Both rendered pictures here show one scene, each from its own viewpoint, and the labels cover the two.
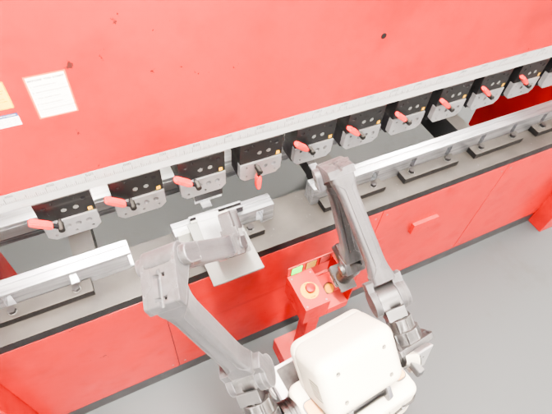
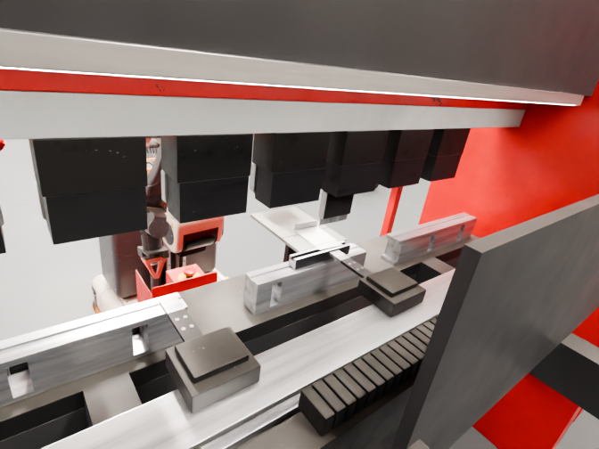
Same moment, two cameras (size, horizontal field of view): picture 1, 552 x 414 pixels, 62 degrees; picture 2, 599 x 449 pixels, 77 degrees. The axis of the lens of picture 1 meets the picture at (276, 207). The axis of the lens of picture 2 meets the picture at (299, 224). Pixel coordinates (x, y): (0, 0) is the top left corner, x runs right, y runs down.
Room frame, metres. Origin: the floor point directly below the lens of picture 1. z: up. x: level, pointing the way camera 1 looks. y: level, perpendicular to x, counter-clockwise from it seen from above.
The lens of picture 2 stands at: (1.90, -0.02, 1.50)
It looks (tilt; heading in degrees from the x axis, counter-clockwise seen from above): 25 degrees down; 170
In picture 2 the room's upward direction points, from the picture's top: 8 degrees clockwise
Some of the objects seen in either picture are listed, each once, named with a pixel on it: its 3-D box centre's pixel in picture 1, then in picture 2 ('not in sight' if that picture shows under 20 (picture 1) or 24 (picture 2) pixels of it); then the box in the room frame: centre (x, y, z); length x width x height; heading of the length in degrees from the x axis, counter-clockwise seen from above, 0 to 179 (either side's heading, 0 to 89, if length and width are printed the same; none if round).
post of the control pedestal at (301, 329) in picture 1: (306, 325); not in sight; (0.87, -0.20, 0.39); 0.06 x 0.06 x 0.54; 31
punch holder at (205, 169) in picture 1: (198, 167); (350, 159); (0.97, 0.26, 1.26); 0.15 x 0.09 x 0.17; 121
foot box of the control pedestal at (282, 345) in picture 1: (301, 357); not in sight; (0.85, -0.21, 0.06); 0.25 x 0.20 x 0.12; 31
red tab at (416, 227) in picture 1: (423, 223); not in sight; (1.37, -0.72, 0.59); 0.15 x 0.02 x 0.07; 121
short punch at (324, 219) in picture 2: (207, 190); (336, 206); (0.98, 0.24, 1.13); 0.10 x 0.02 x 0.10; 121
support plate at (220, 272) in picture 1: (224, 246); (297, 227); (0.86, 0.16, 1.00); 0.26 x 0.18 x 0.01; 31
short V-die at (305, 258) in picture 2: (216, 213); (320, 254); (1.00, 0.22, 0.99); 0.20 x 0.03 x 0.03; 121
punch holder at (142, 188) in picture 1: (135, 186); (399, 154); (0.87, 0.43, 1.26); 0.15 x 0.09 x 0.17; 121
